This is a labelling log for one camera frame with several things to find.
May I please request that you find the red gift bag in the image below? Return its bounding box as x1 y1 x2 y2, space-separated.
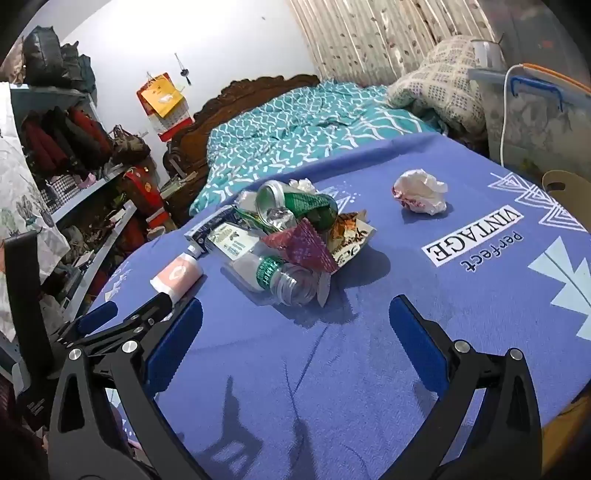
122 166 164 232

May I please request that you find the white printed packet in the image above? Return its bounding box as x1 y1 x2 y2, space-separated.
207 223 262 260

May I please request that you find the clear storage box blue handle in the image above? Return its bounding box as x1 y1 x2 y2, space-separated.
468 65 591 185

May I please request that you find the patterned pillow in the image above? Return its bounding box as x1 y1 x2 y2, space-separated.
385 37 490 139

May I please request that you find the pink white packet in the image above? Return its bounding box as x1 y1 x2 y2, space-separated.
150 252 205 294

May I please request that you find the beige plastic bin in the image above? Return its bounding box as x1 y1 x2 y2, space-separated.
541 170 591 217

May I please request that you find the white paper ball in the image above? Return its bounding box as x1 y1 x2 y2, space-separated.
392 169 450 216

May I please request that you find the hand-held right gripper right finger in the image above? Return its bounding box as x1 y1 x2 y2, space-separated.
389 295 543 480

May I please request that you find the white cable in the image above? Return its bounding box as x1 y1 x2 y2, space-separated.
501 62 532 167

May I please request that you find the maroon snack wrapper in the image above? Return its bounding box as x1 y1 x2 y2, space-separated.
260 218 341 274

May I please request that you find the beige leaf print curtain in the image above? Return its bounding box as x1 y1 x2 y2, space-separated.
288 0 497 86

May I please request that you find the clear plastic bottle green label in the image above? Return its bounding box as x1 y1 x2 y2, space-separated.
222 255 324 308

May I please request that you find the black bag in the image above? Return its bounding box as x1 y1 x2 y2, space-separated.
23 25 65 86

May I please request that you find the row of red black bags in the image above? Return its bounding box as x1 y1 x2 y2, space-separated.
21 106 114 176

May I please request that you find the orange white snack wrapper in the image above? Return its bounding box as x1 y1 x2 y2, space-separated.
330 210 376 268

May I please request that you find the white mug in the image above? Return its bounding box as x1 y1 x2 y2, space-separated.
471 39 506 70

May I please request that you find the white flat device orange edge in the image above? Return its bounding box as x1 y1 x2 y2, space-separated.
519 62 591 93

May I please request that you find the red yellow wall calendar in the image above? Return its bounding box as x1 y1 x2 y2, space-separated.
136 74 192 141

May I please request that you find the carved wooden headboard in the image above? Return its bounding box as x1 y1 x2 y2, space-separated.
161 74 321 222

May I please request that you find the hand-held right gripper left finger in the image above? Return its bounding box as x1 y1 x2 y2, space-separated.
48 298 206 480

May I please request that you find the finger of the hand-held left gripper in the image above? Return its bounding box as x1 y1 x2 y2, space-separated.
55 300 119 346
88 291 178 352

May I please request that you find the white floral cloth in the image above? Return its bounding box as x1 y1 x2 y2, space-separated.
0 83 70 342

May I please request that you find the brown handbag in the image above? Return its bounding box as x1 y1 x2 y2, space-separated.
108 124 151 164

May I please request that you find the grey metal shelf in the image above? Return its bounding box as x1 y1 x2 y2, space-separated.
9 83 148 324

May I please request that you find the teal patterned bed blanket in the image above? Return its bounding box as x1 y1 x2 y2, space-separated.
189 78 444 227

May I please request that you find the crushed green can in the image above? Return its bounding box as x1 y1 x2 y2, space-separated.
255 180 340 234

